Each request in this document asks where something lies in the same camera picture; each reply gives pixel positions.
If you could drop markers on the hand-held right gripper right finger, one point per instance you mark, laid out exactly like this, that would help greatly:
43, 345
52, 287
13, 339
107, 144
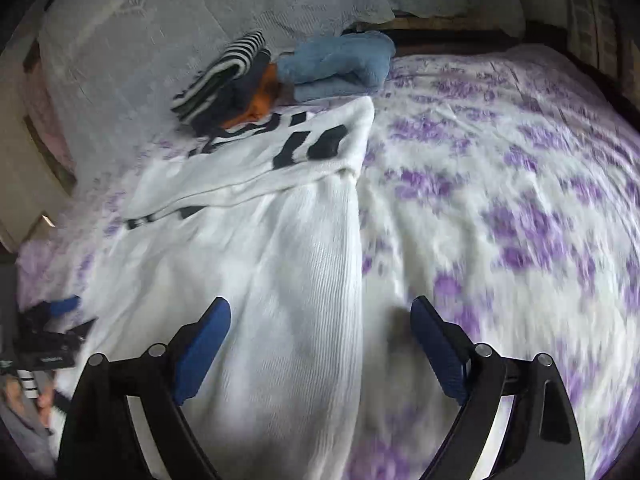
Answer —
440, 355

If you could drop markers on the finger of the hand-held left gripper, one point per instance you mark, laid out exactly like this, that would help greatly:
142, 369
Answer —
65, 305
82, 329

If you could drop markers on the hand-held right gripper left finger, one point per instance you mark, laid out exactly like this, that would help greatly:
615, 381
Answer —
202, 355

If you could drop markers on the white sweater with black trim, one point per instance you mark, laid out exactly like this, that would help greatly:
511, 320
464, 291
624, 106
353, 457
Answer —
280, 310

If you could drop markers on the person's left forearm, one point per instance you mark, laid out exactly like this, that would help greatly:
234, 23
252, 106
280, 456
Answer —
22, 430

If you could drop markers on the person's left hand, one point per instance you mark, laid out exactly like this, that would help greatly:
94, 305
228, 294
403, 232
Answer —
46, 402

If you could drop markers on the lilac cloth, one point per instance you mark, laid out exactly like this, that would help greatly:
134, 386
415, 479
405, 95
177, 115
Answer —
42, 265

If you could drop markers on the light wooden furniture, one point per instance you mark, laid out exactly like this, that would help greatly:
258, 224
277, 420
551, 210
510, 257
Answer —
22, 160

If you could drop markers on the purple floral bedsheet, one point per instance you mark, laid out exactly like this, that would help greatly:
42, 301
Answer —
500, 210

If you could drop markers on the pink floral pillow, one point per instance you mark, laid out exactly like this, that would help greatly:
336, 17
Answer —
47, 120

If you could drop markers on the dark navy folded garment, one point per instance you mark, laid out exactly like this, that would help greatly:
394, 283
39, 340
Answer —
240, 92

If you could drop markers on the orange garment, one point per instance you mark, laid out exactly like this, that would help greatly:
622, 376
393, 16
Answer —
260, 95

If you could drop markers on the black and white striped garment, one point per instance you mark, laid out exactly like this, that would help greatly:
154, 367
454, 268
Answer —
220, 72

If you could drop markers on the white lace bed cover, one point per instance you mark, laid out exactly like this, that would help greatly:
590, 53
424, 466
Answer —
150, 25

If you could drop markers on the blue fleece garment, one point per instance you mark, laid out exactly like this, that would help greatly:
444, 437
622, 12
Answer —
340, 65

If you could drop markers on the beige checked curtain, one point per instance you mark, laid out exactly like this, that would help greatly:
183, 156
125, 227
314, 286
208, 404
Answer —
595, 15

